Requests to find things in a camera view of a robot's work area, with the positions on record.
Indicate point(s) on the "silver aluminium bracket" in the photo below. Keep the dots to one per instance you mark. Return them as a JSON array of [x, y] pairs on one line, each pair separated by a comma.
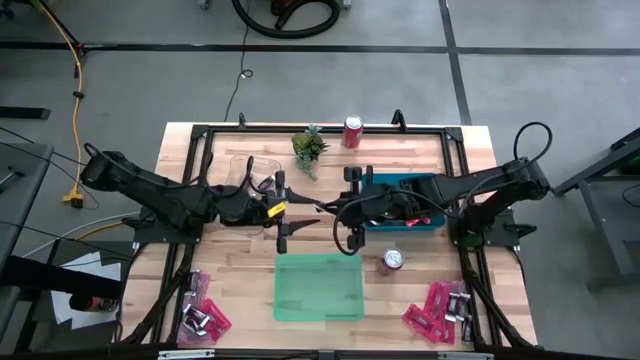
[[185, 355], [465, 356]]

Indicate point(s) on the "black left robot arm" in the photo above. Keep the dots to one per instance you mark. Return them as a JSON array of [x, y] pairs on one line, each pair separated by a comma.
[[160, 200]]

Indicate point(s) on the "yellow power plug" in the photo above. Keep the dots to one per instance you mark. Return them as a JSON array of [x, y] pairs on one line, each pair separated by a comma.
[[74, 196]]

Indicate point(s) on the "red candy pack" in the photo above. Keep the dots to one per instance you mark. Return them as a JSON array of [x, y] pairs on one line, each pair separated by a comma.
[[220, 322], [417, 320], [447, 332], [434, 300]]

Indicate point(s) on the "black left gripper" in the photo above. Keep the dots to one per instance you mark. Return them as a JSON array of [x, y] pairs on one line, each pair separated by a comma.
[[282, 220]]

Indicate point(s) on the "red soda can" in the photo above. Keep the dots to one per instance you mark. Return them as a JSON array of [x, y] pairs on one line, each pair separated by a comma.
[[352, 132]]

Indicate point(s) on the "green plastic bin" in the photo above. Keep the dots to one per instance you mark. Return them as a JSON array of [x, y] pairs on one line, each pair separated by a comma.
[[320, 287]]

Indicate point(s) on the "black slanted beam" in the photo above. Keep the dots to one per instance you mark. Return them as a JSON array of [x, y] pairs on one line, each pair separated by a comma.
[[50, 277]]

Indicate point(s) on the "black clamp hook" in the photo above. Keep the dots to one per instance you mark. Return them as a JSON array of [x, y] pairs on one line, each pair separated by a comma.
[[398, 120], [242, 121]]

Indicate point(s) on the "grey side table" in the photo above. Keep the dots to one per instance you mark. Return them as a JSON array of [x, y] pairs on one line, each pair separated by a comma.
[[20, 200]]

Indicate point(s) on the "clear plastic bin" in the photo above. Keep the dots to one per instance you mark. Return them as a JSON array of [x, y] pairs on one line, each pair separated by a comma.
[[240, 165]]

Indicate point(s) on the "small potted succulent plant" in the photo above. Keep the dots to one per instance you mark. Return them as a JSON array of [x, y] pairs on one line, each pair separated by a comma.
[[307, 145]]

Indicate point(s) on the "grey metal table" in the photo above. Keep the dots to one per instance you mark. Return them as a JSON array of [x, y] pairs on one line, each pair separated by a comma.
[[610, 225]]

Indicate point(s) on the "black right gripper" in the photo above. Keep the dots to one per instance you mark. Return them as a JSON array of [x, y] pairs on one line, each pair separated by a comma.
[[375, 205]]

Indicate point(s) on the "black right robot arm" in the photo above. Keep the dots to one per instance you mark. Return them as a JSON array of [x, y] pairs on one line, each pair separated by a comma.
[[500, 182]]

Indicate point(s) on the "black floor bar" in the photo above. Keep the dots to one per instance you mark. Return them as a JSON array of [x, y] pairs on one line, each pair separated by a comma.
[[25, 113]]

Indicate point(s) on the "orange black tool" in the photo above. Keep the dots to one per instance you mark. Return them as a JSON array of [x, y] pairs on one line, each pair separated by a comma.
[[92, 303]]

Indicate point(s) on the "black aluminium table frame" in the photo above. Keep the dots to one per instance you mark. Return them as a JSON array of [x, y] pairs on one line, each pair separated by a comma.
[[325, 129]]

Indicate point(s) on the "red Coca-Cola can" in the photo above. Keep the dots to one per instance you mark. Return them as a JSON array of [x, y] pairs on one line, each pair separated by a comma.
[[392, 260]]

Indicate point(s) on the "white paper sheet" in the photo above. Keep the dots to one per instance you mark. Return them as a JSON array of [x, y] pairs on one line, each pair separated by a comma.
[[107, 270]]

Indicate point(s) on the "brown Hershey's candy pack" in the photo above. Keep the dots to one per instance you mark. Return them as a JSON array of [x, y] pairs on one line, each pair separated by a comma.
[[465, 306], [467, 331], [452, 306], [191, 312], [266, 183], [200, 326]]

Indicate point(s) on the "brown vacuum body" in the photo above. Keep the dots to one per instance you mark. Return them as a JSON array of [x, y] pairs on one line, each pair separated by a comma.
[[287, 6]]

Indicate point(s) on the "blue plastic bin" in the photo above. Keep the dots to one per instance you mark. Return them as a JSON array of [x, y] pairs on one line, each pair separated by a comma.
[[390, 227]]

